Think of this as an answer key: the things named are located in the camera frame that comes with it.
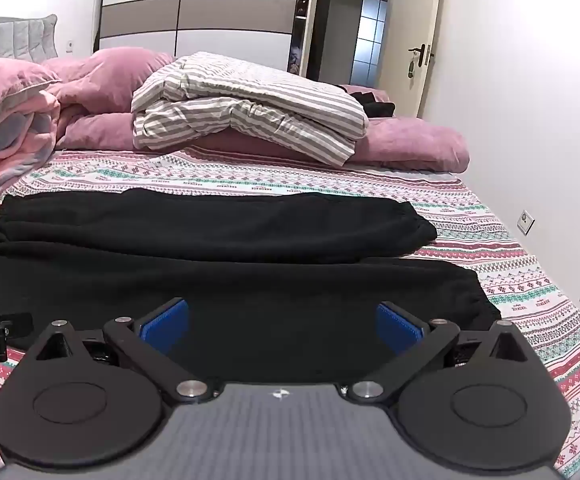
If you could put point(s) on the patterned bed sheet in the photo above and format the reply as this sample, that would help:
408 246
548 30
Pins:
470 240

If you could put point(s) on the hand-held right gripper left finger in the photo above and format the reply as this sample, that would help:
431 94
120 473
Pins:
162 324

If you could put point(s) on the pink and grey duvet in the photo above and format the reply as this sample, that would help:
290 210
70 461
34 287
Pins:
0 110

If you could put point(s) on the white wall socket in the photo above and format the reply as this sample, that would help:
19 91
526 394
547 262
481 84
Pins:
70 46
525 221

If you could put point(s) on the open dark shelf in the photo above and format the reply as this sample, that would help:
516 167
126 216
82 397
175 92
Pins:
298 25

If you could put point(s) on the black pants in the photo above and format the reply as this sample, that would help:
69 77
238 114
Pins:
220 270

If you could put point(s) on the dark clothes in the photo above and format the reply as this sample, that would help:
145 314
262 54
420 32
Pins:
377 107

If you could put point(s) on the frosted glass window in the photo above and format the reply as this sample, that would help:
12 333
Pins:
370 40

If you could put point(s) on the grey padded headboard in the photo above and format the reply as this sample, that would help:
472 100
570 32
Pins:
10 35

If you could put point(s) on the white and taupe wardrobe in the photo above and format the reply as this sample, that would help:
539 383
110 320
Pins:
195 10

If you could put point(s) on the cream door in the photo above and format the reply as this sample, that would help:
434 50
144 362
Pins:
410 10

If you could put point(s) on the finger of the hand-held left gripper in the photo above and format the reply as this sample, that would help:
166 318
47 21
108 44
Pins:
19 329

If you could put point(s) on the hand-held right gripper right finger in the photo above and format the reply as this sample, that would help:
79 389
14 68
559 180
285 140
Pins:
395 324

